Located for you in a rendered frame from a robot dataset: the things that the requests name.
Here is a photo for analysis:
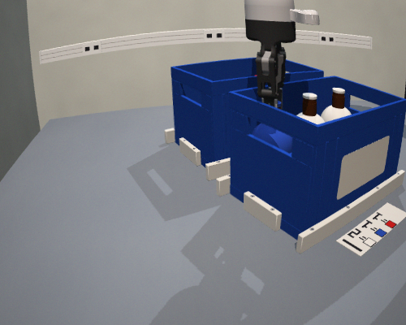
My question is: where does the blue labelled bottle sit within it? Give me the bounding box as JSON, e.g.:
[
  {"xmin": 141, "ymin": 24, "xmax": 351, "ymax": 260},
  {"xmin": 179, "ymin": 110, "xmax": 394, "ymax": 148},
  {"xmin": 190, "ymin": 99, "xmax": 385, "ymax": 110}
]
[{"xmin": 251, "ymin": 123, "xmax": 292, "ymax": 154}]

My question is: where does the white paper pick list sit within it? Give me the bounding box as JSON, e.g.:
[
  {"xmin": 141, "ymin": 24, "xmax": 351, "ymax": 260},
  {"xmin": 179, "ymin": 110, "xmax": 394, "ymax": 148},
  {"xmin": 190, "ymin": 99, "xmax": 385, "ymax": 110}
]
[{"xmin": 336, "ymin": 203, "xmax": 406, "ymax": 257}]

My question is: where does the blue plastic crate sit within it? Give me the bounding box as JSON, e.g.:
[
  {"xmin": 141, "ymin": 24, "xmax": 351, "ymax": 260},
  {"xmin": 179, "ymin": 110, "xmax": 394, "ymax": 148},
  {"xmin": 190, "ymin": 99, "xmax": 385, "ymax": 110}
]
[
  {"xmin": 171, "ymin": 58, "xmax": 311, "ymax": 167},
  {"xmin": 228, "ymin": 76, "xmax": 404, "ymax": 240}
]

